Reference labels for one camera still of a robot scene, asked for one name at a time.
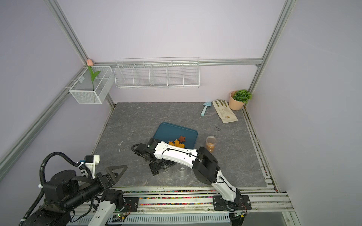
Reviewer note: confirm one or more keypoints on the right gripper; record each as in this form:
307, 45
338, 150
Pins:
153, 169

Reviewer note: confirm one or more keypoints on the clear cookie jar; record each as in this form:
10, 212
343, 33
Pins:
182, 171
166, 172
210, 143

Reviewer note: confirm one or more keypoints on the white mesh wall basket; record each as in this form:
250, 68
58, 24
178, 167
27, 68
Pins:
82, 90

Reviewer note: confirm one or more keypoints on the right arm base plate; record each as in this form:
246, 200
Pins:
242, 203

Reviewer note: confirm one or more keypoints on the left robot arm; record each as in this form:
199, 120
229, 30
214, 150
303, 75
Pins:
65, 191

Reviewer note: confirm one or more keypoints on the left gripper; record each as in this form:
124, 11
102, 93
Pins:
106, 184

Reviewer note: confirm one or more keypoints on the potted green plant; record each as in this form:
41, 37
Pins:
239, 98

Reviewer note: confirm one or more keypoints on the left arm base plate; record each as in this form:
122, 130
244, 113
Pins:
130, 204

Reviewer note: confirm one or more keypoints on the teal plastic tray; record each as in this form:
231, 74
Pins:
169, 132

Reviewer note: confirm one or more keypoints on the blue garden trowel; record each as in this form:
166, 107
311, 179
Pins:
206, 105

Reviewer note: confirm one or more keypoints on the artificial pink tulip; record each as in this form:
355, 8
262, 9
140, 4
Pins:
93, 74

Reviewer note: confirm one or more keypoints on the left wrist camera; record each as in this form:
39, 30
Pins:
91, 161

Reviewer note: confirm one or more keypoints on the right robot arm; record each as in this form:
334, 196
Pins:
204, 165

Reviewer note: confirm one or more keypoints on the beige gardening glove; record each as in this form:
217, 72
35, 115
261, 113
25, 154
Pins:
224, 112

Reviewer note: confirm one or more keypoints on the white wire wall shelf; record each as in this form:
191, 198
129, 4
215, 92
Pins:
157, 72

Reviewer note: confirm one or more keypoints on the orange cookies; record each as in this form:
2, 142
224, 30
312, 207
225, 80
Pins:
180, 142

